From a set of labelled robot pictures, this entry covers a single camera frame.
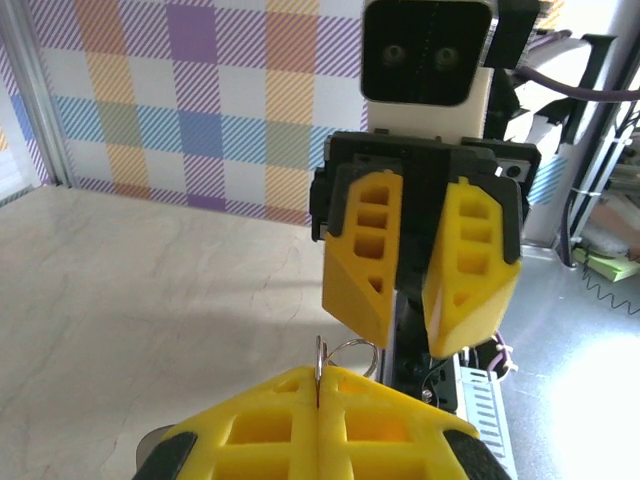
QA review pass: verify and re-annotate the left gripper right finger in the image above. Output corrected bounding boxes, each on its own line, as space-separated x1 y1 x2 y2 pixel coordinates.
319 367 514 480

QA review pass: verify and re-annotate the coiled black cable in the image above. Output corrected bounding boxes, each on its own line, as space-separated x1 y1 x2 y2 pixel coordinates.
582 269 640 316

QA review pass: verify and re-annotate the slotted cable duct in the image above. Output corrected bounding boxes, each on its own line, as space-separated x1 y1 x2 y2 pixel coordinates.
452 364 516 480

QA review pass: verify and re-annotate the green sticky note pad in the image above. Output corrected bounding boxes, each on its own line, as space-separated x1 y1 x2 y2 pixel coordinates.
572 244 640 284

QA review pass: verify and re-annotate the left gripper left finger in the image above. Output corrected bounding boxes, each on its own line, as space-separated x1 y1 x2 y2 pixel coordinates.
132 367 321 480

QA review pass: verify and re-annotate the aluminium corner post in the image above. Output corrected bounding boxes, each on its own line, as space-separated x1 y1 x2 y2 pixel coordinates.
0 0 76 189

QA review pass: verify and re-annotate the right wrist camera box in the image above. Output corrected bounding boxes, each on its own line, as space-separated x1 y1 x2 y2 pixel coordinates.
360 0 541 139

